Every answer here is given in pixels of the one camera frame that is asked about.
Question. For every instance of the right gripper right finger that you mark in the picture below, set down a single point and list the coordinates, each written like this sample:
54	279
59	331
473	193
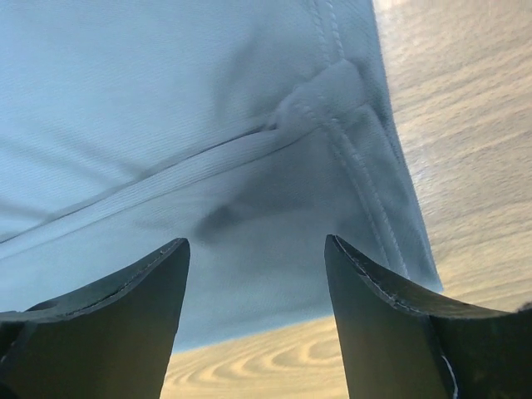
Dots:
400	340

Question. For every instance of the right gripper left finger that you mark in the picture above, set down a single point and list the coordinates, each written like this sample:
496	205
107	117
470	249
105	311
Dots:
109	339

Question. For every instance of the grey t shirt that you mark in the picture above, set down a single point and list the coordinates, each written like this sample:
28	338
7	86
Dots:
254	129

